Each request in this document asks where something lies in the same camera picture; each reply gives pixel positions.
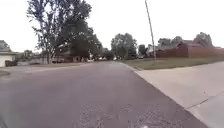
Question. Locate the large tall tree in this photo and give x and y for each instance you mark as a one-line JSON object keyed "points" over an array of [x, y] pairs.
{"points": [[63, 30]]}

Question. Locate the pale concrete driveway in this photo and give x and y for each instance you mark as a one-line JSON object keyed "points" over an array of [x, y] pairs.
{"points": [[186, 83]]}

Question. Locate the tall utility pole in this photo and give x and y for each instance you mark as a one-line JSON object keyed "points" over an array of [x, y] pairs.
{"points": [[151, 33]]}

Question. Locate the robot's own part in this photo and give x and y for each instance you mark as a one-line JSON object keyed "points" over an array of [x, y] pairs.
{"points": [[144, 126]]}

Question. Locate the trees behind house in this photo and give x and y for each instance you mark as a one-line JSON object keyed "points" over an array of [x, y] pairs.
{"points": [[203, 37]]}

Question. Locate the grey asphalt road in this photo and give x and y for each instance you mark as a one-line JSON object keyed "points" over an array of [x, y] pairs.
{"points": [[93, 96]]}

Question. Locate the grass strip by fence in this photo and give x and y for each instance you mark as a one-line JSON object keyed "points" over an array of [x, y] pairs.
{"points": [[163, 63]]}

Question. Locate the round dark tree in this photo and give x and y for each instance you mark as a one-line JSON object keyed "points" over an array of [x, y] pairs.
{"points": [[124, 46]]}

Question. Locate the brown wooden fence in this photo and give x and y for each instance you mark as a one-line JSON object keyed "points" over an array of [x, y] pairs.
{"points": [[203, 52]]}

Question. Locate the small dark tree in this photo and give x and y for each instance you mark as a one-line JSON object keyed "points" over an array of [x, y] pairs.
{"points": [[142, 50]]}

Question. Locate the grass patch by white building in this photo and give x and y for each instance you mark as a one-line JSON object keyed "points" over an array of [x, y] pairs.
{"points": [[3, 72]]}

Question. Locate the brown-roofed house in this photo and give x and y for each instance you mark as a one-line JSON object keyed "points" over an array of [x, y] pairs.
{"points": [[191, 43]]}

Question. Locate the white building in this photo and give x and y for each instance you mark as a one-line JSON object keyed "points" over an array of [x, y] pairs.
{"points": [[4, 59]]}

